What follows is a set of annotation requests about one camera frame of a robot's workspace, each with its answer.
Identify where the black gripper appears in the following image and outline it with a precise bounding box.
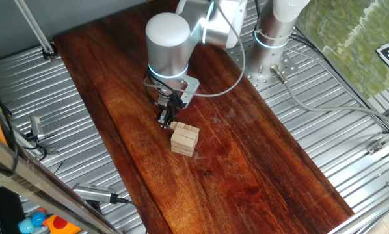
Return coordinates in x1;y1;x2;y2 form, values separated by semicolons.
157;94;182;129

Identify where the dark red wooden board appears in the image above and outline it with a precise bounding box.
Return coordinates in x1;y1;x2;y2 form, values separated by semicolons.
53;0;355;234

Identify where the orange emergency stop box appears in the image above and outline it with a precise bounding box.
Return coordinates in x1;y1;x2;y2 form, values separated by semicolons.
42;214;83;234

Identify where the aluminium stand pole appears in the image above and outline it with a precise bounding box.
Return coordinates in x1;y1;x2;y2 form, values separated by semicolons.
14;0;59;63

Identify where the light blue round toy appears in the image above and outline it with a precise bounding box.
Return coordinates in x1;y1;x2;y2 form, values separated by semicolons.
17;216;36;234

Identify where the black equipment case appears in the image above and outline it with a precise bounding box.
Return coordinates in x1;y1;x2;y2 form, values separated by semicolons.
0;187;26;234

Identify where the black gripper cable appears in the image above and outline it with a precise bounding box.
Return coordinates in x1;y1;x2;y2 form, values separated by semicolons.
144;76;184;110

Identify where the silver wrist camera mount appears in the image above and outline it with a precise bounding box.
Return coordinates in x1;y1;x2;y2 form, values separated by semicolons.
178;75;201;107

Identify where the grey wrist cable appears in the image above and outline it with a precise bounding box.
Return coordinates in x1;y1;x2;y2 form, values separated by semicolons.
143;0;247;98

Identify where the black ribbed camera cable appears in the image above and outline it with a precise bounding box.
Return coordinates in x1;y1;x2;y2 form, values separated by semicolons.
109;193;150;234

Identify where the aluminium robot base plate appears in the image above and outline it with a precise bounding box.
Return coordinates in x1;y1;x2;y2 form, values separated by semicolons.
226;40;299;92

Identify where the silver ribbed camera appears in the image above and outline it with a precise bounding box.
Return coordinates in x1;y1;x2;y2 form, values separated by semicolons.
72;182;117;204

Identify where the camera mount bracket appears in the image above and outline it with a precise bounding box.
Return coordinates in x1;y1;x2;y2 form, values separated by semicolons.
83;200;105;216

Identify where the grey base cable with connector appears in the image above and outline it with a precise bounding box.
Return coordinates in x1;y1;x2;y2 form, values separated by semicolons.
269;64;389;129

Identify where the black small camera cable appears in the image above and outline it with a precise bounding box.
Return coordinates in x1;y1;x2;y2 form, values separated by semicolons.
20;129;57;163

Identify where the small grey camera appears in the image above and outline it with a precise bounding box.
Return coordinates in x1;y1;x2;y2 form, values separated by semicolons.
29;114;46;141

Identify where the steel frame bar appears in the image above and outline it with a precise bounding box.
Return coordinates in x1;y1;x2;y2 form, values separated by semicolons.
0;128;122;234

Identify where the black base cable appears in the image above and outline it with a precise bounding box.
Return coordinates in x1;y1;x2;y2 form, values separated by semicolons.
287;32;389;134

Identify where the black hanging cable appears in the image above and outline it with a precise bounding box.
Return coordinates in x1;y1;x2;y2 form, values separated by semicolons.
0;76;20;178

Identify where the aluminium corner bracket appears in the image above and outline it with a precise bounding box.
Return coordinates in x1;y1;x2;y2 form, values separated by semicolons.
366;138;386;156

